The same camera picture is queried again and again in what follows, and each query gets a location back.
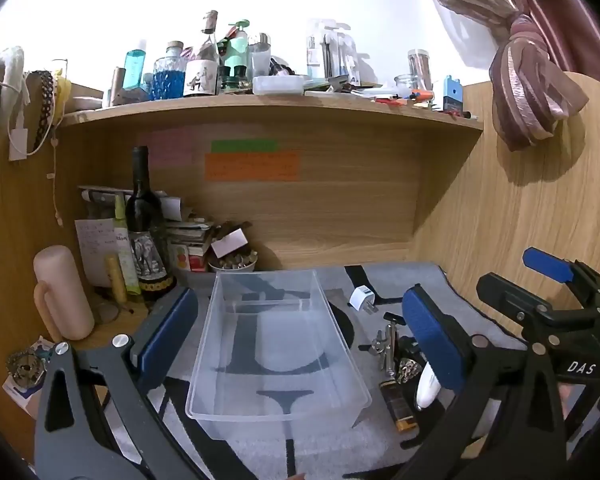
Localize spiky metal brooch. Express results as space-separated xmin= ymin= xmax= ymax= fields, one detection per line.
xmin=6 ymin=351 xmax=47 ymax=387

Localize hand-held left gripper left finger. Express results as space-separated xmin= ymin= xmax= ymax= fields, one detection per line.
xmin=34 ymin=286 xmax=216 ymax=480

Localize fruit print carton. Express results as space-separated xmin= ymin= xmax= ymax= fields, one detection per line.
xmin=172 ymin=244 xmax=211 ymax=273

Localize clear blister packages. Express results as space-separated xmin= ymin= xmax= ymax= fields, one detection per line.
xmin=307 ymin=19 xmax=361 ymax=86

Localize pink sticky note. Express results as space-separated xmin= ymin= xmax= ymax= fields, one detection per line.
xmin=139 ymin=129 xmax=195 ymax=167

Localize brown glass perfume bottle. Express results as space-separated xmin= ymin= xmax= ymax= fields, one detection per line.
xmin=379 ymin=379 xmax=419 ymax=433

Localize clear jar of brushes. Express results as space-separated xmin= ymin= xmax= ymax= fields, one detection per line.
xmin=407 ymin=49 xmax=432 ymax=92

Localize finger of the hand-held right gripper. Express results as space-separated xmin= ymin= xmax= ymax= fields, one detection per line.
xmin=522 ymin=247 xmax=600 ymax=306
xmin=476 ymin=272 xmax=556 ymax=336

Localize small blue box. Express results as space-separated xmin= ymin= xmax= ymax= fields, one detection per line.
xmin=442 ymin=76 xmax=463 ymax=111

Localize green tube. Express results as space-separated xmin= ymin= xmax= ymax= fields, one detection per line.
xmin=112 ymin=195 xmax=141 ymax=296

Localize pile of small stationery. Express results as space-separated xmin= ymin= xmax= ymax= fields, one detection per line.
xmin=370 ymin=87 xmax=443 ymax=111

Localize silver corkscrew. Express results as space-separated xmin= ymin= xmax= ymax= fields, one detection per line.
xmin=359 ymin=312 xmax=406 ymax=378

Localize orange sticky note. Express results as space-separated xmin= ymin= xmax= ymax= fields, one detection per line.
xmin=204 ymin=151 xmax=301 ymax=182

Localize dark wine bottle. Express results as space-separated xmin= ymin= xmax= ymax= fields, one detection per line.
xmin=124 ymin=146 xmax=177 ymax=297

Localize stack of books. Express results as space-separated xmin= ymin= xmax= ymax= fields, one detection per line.
xmin=165 ymin=215 xmax=216 ymax=248

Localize blue sticker card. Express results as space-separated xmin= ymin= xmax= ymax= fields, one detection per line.
xmin=2 ymin=336 xmax=56 ymax=418

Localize clear plastic cup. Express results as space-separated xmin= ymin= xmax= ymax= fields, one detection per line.
xmin=250 ymin=42 xmax=273 ymax=81

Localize clear plastic bin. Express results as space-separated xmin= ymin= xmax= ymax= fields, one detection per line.
xmin=186 ymin=269 xmax=372 ymax=423

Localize green pump bottle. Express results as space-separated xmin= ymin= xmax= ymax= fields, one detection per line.
xmin=223 ymin=19 xmax=251 ymax=81

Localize white handheld massager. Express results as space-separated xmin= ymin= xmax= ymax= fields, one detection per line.
xmin=414 ymin=364 xmax=441 ymax=411

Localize white hanging cloth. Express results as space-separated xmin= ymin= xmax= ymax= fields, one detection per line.
xmin=0 ymin=46 xmax=31 ymax=126

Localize grey printed mat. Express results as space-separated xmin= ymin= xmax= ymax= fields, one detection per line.
xmin=100 ymin=262 xmax=531 ymax=480

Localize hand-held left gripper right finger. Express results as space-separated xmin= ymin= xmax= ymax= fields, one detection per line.
xmin=395 ymin=284 xmax=581 ymax=480

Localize yellow lip balm tube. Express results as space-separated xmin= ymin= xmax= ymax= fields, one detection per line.
xmin=105 ymin=255 xmax=128 ymax=303

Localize pink curtain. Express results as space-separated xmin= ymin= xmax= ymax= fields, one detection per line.
xmin=407 ymin=0 xmax=600 ymax=152

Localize white plastic box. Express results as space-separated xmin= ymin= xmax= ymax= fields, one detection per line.
xmin=252 ymin=75 xmax=311 ymax=96

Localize wooden shelf board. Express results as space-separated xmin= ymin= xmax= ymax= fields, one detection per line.
xmin=60 ymin=92 xmax=485 ymax=133

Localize white handwritten note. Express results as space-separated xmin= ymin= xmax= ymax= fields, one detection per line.
xmin=75 ymin=217 xmax=118 ymax=288

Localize clear labelled glass bottle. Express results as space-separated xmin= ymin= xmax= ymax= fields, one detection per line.
xmin=182 ymin=10 xmax=221 ymax=97

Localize beaded strap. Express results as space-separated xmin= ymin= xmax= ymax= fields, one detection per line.
xmin=30 ymin=70 xmax=61 ymax=156

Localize white charger plug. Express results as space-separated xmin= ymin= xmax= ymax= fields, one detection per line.
xmin=348 ymin=286 xmax=378 ymax=315

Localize bowl of stones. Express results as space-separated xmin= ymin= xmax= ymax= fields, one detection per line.
xmin=208 ymin=250 xmax=259 ymax=274

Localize green sticky note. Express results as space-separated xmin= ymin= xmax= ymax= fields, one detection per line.
xmin=211 ymin=139 xmax=279 ymax=153

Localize teal bottle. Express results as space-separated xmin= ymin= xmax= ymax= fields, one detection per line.
xmin=122 ymin=40 xmax=147 ymax=91

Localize small round mirror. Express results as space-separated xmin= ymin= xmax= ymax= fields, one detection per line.
xmin=94 ymin=292 xmax=122 ymax=325

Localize white card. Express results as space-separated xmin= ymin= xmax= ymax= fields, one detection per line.
xmin=211 ymin=230 xmax=248 ymax=257

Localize faceted blue liquid bottle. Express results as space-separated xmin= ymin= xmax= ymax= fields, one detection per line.
xmin=152 ymin=41 xmax=187 ymax=101

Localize white hanging adapter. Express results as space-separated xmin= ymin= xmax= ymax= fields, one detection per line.
xmin=8 ymin=129 xmax=29 ymax=162

